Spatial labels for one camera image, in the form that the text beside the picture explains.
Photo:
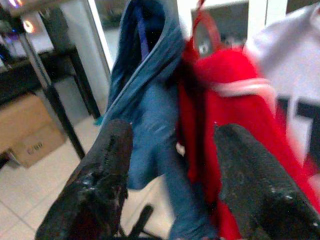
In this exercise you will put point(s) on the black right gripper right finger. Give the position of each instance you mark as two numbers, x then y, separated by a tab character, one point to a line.
250	187

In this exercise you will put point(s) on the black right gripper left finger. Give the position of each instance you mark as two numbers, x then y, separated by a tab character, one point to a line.
100	187

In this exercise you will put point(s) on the purple plastic hanger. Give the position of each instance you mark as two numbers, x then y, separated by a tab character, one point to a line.
143	32

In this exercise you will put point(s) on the red plastic hanger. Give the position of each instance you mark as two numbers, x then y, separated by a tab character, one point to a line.
200	15

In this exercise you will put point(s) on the red t-shirt white trim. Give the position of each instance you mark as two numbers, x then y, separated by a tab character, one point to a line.
225	105

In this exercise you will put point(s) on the brown cardboard box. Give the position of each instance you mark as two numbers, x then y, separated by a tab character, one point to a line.
27	127

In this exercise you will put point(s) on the blue denim jeans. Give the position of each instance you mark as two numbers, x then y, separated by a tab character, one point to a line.
150	105

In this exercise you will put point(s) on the metal clothes rack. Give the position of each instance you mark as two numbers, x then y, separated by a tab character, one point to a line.
47	82

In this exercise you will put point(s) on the white t-shirt black print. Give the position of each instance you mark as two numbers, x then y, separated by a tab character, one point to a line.
295	57

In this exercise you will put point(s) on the black desk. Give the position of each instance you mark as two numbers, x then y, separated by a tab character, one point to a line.
15	77

